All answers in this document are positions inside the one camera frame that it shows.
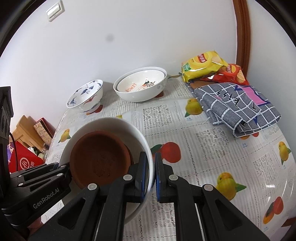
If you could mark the brown small bowl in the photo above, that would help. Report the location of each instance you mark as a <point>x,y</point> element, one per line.
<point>99,157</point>

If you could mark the yellow chips bag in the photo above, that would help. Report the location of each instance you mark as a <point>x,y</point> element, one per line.
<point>202,65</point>

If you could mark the blue bird porcelain bowl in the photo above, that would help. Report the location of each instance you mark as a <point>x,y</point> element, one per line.
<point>86,99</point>

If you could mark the red paper bag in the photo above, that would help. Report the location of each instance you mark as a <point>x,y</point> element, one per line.
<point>22,159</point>

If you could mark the fruit print tablecloth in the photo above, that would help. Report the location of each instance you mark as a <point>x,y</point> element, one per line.
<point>207,151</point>

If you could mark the brown door frame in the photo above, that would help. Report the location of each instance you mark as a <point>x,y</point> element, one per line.
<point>243,31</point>

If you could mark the orange chips bag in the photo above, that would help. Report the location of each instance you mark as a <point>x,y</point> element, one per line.
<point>232,74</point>

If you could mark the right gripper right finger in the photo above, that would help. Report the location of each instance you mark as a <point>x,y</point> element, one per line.
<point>201,212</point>

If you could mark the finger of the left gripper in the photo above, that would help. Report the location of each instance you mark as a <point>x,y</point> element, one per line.
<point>59,179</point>
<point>38,171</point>

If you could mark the lemon print inner bowl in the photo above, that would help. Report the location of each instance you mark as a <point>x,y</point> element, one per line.
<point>140,80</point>

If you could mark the white floral bowl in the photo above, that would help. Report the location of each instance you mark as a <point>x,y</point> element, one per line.
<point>133,139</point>

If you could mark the patterned brown box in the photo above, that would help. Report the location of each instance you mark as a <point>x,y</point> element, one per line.
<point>45,130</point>

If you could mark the grey checked cloth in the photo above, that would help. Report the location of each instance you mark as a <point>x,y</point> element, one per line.
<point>243,109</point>

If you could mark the white wall switch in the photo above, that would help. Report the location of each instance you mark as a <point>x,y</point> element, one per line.
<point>54,11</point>

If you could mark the large white bowl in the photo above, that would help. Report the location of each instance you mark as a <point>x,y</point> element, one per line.
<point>143,95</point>

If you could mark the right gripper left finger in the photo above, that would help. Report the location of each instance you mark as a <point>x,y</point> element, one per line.
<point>98,213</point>

